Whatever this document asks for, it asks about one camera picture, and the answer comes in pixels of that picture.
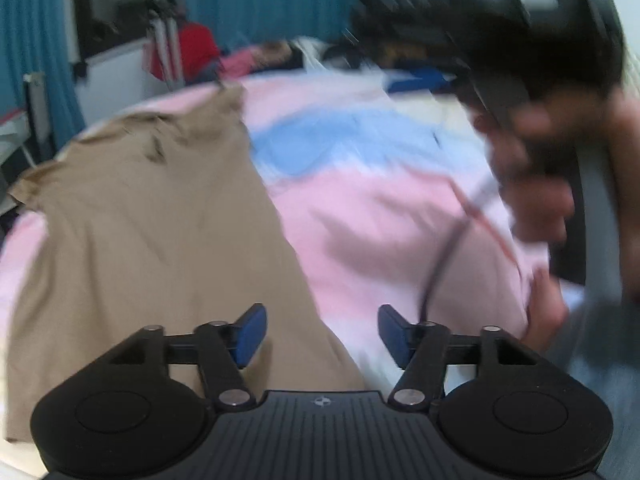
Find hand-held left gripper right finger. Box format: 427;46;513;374
377;304;546;411

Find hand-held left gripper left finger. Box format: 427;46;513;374
100;304;268;411

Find tan t-shirt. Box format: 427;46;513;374
4;84;367;444

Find person's right forearm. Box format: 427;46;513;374
620;87;640;307

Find pink clothes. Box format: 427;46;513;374
219;42;297;80

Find person's right hand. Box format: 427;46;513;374
475;90;623;244

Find pastel bed sheet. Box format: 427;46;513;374
0;67;553;480

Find person's grey pants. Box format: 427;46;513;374
545;150;640;480

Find red cloth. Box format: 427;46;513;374
149;22;222;82

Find grey chair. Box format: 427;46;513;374
0;72;55;171

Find dark window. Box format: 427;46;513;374
71;0;192;63

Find black cable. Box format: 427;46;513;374
419;179;499;324

